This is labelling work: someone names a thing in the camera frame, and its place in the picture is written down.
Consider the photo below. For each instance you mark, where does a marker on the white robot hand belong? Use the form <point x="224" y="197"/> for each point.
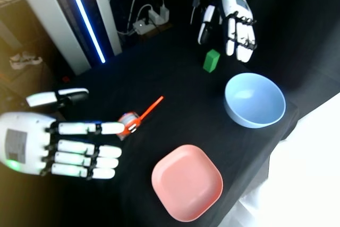
<point x="29" y="142"/>
<point x="236" y="3"/>

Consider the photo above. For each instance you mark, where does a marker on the green block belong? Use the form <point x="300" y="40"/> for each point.
<point x="211" y="62"/>

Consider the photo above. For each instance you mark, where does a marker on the orange measuring spoon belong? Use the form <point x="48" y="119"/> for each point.
<point x="130" y="120"/>

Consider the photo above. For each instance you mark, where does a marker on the light blue bowl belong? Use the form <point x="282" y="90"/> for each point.
<point x="255" y="102"/>

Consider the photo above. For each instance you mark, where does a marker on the pink square plate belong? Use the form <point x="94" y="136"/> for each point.
<point x="187" y="183"/>

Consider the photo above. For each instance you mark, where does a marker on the white power strip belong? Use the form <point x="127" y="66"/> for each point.
<point x="159" y="15"/>

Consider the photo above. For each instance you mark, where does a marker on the white shoe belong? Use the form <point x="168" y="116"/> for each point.
<point x="16" y="62"/>
<point x="32" y="58"/>

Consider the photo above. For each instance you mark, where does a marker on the white power adapter box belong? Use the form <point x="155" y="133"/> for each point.
<point x="142" y="27"/>

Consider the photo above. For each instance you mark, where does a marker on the black table cloth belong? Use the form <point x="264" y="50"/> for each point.
<point x="186" y="91"/>

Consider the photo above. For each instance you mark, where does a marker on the white column with dark panel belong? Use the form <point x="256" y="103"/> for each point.
<point x="50" y="25"/>

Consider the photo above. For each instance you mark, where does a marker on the blue light strip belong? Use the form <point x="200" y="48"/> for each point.
<point x="85" y="19"/>

